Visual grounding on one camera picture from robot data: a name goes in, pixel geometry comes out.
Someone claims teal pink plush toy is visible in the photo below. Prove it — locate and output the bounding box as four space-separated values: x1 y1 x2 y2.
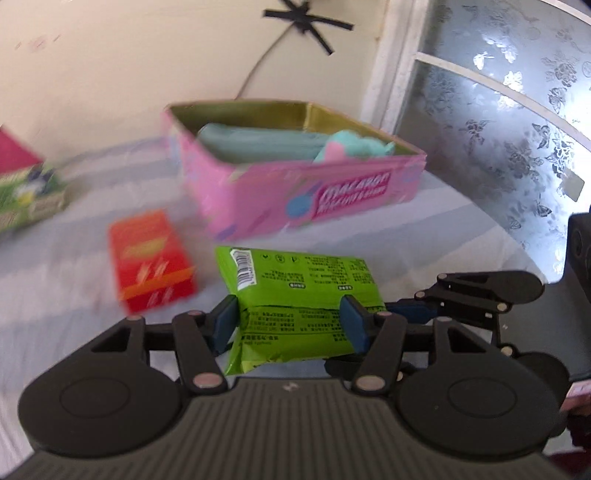
314 129 397 164

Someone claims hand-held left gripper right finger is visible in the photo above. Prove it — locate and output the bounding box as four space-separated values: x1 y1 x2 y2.
338 294 498 393

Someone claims magenta pouch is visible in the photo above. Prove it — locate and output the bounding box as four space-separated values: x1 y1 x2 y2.
0 126 45 175

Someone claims frosted floral glass door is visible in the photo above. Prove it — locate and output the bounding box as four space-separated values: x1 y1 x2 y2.
396 0 591 283

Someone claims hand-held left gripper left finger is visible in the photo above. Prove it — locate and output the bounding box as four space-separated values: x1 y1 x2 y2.
91 294 239 395

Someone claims pink tin box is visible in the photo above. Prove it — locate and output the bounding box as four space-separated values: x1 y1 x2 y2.
161 99 428 241

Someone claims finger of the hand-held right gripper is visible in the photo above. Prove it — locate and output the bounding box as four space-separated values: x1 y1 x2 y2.
386 271 546 325
323 354 435 381

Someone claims black tape star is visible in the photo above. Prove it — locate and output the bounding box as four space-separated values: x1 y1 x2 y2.
263 0 354 56

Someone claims green printed box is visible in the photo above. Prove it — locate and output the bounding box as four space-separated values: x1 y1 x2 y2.
0 164 71 232

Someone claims grey wall cable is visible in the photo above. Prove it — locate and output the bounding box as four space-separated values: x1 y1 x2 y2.
235 25 294 100

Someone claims green snack packet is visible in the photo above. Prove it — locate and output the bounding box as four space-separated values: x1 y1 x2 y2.
216 246 387 376

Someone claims striped grey bedsheet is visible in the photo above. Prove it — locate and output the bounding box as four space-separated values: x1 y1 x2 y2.
0 136 555 464

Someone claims white door frame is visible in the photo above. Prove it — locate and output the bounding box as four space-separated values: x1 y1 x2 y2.
359 0 431 136

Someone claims red orange box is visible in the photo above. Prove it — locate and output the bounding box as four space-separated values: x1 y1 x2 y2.
108 209 199 315

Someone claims teal cloth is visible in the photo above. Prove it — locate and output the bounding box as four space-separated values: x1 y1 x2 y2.
198 122 331 164

